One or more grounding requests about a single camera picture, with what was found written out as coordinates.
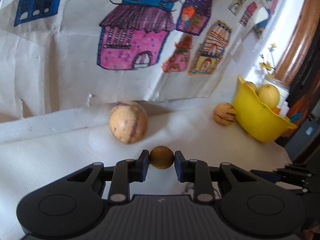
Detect houses drawing paper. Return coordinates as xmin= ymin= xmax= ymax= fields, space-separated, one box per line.
xmin=0 ymin=0 xmax=283 ymax=120

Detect orange in bowl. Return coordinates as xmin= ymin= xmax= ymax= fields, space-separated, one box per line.
xmin=272 ymin=107 xmax=281 ymax=115

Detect small brown kiwi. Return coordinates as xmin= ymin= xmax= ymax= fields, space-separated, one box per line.
xmin=149 ymin=146 xmax=175 ymax=170

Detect pale pepino melon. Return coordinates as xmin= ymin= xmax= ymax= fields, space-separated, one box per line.
xmin=108 ymin=101 xmax=149 ymax=144

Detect striped pepino melon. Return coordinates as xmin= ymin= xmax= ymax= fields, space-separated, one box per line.
xmin=213 ymin=102 xmax=236 ymax=126

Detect pale yellow round fruit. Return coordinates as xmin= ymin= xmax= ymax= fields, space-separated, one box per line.
xmin=257 ymin=84 xmax=280 ymax=109

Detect white jar with flowers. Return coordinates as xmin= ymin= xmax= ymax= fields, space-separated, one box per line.
xmin=258 ymin=43 xmax=290 ymax=92

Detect yellow plastic bowl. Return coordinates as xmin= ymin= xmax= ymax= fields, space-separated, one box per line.
xmin=232 ymin=75 xmax=297 ymax=143

